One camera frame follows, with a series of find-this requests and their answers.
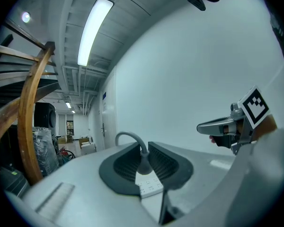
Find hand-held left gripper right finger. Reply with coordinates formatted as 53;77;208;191
148;141;236;227

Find white box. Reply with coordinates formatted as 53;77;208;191
81;142;97;156

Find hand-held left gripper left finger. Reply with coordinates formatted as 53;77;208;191
5;142;160;227

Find plastic-wrapped dark stack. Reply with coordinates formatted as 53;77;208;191
32;126;60;177

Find white power strip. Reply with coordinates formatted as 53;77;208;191
135;177;164;199

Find white door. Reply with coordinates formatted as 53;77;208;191
99;72;118;151

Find long ceiling light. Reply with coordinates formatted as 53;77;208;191
77;0;115;67

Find person's black printed shirt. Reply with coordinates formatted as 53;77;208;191
268;6;284;59

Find round ceiling light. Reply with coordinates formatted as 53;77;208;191
21;11;31;24

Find open cardboard box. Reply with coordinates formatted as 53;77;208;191
79;137;90;149

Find black round-door machine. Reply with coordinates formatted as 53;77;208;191
34;102;57;129

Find black printer with grey lid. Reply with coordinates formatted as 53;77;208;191
0;166;31;198

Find white ceiling pipes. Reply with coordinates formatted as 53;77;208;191
61;65;109;118

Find grey plug and cord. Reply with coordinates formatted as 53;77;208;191
115;131;149;155

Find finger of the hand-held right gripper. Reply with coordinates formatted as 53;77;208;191
212;134;235;149
196;116;235;137

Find black cable coil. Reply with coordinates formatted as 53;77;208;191
57;146;76;161

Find dark framed window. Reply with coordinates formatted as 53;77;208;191
66;120;75;136

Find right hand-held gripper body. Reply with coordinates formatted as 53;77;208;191
229;85;270;156

